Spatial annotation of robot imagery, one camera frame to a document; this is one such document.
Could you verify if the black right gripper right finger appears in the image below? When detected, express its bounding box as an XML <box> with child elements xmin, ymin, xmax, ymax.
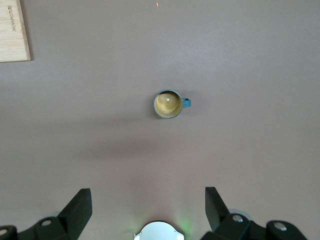
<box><xmin>201</xmin><ymin>186</ymin><xmax>310</xmax><ymax>240</ymax></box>

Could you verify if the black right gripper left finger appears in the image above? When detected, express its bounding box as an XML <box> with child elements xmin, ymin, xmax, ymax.
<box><xmin>0</xmin><ymin>188</ymin><xmax>93</xmax><ymax>240</ymax></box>

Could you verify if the teal ribbed ceramic mug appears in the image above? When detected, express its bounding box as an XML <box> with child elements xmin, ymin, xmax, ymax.
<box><xmin>152</xmin><ymin>89</ymin><xmax>192</xmax><ymax>120</ymax></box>

